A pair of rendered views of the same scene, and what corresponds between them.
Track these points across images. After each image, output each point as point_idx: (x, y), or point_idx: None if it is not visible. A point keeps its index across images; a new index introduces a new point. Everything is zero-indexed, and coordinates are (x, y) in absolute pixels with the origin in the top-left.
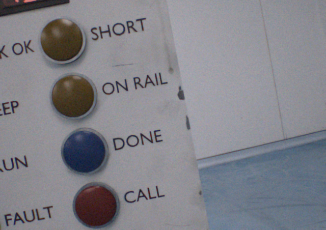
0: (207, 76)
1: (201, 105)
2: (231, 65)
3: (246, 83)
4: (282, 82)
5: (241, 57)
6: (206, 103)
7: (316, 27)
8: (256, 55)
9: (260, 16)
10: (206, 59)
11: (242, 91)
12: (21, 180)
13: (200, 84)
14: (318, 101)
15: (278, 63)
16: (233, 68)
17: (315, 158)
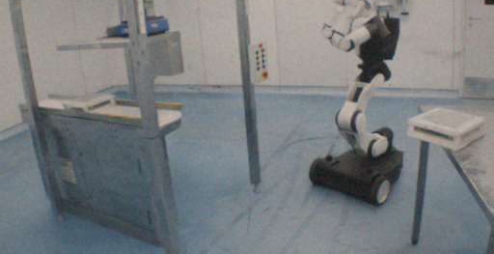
0: (38, 47)
1: (34, 71)
2: (52, 39)
3: (62, 53)
4: (84, 52)
5: (59, 33)
6: (38, 70)
7: (102, 13)
8: (68, 31)
9: (70, 1)
10: (37, 34)
11: (60, 60)
12: (260, 64)
13: (33, 54)
14: (104, 67)
15: (81, 39)
16: (54, 42)
17: (120, 104)
